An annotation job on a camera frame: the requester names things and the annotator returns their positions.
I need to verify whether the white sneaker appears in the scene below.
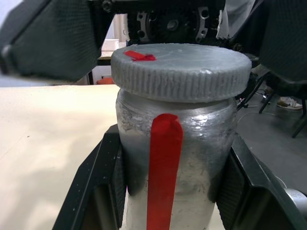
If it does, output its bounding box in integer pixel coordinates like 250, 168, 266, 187
277, 96, 303, 110

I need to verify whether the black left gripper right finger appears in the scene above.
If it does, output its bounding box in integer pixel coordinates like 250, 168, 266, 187
215, 133, 307, 230

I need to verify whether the black chair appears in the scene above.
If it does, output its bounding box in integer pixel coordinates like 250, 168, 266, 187
258, 69, 307, 139

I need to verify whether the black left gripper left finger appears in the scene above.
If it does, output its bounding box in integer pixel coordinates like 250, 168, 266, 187
56, 124, 128, 230

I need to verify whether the clear plastic jar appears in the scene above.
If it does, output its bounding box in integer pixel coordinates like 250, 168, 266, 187
115, 90, 238, 230

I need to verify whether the grey ribbed jar lid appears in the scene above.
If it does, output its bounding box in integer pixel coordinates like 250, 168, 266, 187
110, 43, 252, 104

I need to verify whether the white box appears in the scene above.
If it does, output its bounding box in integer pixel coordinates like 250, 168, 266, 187
102, 39, 120, 52

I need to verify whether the orange object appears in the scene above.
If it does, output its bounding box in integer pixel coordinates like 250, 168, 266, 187
96, 77, 114, 85

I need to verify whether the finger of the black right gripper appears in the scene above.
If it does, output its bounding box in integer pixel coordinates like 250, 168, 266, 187
0, 0, 102, 82
258, 0, 307, 91

